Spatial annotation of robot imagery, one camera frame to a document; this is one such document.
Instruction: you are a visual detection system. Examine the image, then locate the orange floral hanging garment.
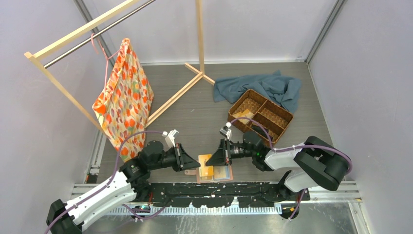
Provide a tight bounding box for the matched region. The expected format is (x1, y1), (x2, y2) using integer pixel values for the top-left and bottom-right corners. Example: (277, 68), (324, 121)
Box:
(92, 38), (154, 162)

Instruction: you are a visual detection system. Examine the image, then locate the wooden clothes rack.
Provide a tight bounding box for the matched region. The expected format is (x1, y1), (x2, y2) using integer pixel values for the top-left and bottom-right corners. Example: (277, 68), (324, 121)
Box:
(24, 0), (215, 133)

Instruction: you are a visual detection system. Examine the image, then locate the blue-grey crumpled cloth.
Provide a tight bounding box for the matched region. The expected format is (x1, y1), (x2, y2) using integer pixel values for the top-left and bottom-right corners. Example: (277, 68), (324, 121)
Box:
(213, 70), (302, 113)

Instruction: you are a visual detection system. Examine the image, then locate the woven wicker divided basket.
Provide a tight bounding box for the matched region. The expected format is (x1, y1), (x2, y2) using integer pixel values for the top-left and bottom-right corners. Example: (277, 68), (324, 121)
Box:
(227, 89), (294, 146)

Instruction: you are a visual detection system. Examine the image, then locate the pink clothes hanger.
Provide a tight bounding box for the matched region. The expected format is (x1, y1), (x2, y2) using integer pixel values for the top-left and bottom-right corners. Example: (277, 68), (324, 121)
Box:
(90, 33), (120, 88)

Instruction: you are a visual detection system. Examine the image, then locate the yellow credit card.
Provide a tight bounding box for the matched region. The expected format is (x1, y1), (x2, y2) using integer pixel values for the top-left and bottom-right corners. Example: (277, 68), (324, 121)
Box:
(198, 154), (214, 177)
(238, 109), (254, 124)
(213, 166), (233, 181)

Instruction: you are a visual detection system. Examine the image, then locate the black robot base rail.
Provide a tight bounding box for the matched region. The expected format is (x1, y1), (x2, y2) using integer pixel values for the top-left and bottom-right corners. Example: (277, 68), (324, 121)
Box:
(134, 182), (299, 208)

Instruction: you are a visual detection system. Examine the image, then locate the orange credit card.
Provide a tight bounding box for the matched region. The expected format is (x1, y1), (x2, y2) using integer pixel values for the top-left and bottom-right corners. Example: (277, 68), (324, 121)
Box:
(233, 112), (243, 119)

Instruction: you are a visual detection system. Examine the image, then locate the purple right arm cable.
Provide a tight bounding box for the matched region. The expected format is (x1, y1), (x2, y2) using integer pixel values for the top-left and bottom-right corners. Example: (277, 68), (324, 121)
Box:
(225, 117), (353, 220)

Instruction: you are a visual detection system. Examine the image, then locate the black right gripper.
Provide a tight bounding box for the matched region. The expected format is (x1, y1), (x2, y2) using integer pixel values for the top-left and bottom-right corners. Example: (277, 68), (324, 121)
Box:
(206, 138), (255, 167)

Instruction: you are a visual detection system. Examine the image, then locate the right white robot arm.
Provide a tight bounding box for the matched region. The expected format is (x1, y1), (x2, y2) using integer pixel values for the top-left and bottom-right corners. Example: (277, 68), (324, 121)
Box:
(205, 123), (353, 200)

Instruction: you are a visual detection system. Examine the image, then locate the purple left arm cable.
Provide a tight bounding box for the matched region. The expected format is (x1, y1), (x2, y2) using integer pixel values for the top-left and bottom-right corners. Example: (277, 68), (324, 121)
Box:
(43, 130), (173, 234)

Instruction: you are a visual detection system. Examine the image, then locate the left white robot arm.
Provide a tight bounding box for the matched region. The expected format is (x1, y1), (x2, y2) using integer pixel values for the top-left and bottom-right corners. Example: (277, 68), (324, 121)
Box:
(45, 130), (201, 234)

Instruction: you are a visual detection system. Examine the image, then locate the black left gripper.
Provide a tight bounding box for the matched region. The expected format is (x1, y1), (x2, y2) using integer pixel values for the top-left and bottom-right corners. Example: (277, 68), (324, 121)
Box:
(150, 142), (200, 172)

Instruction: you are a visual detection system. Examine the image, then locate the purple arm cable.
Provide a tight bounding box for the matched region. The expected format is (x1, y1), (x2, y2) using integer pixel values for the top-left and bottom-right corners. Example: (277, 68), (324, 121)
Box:
(225, 117), (353, 220)
(43, 130), (173, 234)

